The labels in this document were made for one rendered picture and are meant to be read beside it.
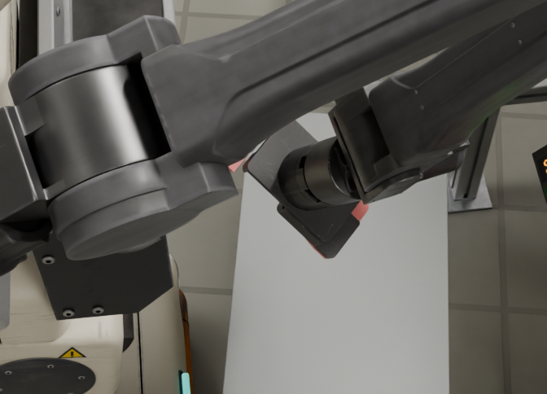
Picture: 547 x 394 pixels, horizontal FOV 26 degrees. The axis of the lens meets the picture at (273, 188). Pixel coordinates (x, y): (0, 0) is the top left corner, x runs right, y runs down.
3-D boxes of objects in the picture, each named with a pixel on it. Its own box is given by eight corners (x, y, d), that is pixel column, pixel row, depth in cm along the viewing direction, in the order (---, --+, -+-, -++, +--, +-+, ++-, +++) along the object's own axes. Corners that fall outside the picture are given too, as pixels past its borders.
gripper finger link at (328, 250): (286, 164, 115) (326, 151, 107) (338, 212, 117) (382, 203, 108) (244, 216, 113) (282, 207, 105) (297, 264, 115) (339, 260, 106)
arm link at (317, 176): (325, 137, 94) (345, 207, 94) (398, 116, 96) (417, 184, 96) (291, 149, 100) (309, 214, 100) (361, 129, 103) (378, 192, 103)
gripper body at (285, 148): (281, 116, 107) (314, 102, 100) (359, 192, 109) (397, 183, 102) (237, 169, 105) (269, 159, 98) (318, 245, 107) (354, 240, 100)
